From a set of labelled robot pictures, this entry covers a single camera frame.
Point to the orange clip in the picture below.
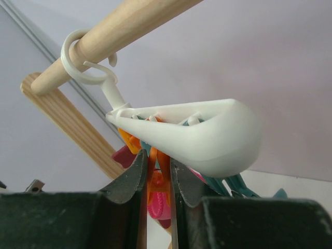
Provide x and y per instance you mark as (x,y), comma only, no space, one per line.
(132,142)
(158,160)

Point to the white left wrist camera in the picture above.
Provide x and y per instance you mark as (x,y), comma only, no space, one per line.
(35,186)

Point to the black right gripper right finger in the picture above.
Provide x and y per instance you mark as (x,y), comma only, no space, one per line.
(201,218)

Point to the teal clip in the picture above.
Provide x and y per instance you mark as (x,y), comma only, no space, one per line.
(146,147)
(233,186)

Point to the beige maroon striped sock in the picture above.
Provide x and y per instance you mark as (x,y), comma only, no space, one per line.
(124,157)

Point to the pink sock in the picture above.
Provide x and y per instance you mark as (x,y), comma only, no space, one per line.
(158,200)

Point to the white clip hanger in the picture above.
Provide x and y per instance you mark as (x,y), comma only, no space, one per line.
(218,138)

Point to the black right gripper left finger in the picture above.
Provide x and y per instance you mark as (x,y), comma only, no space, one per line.
(114,217)

